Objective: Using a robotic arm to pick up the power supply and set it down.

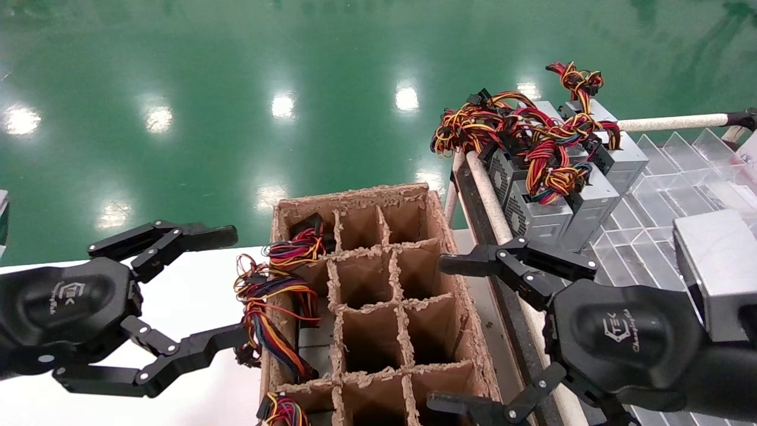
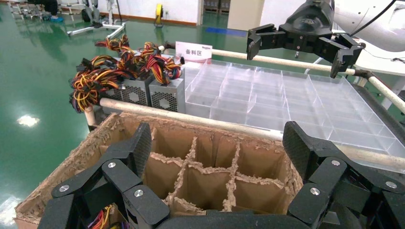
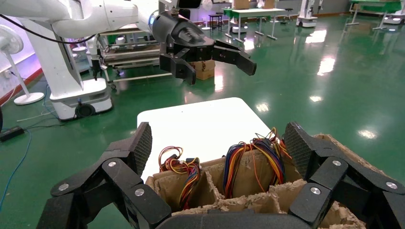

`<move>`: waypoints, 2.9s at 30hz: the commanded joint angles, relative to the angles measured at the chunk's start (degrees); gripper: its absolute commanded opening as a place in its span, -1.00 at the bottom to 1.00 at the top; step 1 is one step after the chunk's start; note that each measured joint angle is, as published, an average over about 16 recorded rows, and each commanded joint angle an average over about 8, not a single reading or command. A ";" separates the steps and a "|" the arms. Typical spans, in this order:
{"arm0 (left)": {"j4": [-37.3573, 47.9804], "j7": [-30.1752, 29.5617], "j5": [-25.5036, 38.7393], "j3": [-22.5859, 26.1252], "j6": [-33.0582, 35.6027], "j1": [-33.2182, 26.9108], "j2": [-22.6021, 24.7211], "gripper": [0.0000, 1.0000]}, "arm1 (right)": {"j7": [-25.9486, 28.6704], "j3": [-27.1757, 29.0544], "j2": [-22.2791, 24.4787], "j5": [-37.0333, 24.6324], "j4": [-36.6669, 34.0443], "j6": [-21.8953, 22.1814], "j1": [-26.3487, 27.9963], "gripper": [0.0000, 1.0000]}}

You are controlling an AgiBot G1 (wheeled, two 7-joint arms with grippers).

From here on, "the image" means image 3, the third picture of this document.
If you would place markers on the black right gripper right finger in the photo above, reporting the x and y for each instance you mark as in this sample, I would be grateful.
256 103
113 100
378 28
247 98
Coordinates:
329 177

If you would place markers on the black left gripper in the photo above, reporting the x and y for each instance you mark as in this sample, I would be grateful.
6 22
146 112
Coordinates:
180 34

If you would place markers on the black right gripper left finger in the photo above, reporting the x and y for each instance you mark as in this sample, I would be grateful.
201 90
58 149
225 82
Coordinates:
123 177

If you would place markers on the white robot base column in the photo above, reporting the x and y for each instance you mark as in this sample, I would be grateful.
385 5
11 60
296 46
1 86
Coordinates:
60 69

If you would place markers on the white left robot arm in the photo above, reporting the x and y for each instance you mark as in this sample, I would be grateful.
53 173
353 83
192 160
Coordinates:
104 15

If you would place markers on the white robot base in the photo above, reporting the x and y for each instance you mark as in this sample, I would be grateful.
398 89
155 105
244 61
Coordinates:
394 20

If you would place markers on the cardboard box on floor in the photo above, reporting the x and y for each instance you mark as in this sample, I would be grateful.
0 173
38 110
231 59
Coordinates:
204 71

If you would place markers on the black stool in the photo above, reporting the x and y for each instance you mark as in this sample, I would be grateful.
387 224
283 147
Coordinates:
215 15

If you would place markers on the small white background fan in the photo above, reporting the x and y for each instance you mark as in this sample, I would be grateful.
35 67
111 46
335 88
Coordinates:
206 4

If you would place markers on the green top table white legs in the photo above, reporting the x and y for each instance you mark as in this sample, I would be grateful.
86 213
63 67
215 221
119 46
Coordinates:
253 12

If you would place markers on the wide cardboard box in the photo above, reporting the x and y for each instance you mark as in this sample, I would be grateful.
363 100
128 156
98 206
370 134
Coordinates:
241 3

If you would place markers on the brown cardboard divider box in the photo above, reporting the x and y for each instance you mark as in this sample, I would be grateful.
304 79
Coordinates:
246 177

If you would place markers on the narrow cardboard box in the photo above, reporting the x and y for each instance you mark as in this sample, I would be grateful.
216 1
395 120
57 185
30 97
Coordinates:
269 3

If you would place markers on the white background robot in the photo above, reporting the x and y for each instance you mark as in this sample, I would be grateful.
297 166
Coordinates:
306 20

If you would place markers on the black power strip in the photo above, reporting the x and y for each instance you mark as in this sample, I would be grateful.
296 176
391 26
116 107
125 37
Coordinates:
11 133

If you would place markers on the white standing fan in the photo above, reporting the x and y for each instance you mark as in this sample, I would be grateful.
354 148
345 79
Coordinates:
28 98

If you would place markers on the green cloth table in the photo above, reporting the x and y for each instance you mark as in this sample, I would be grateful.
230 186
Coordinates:
376 6

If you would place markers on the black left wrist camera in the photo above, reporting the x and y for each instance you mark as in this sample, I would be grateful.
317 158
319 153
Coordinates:
189 3

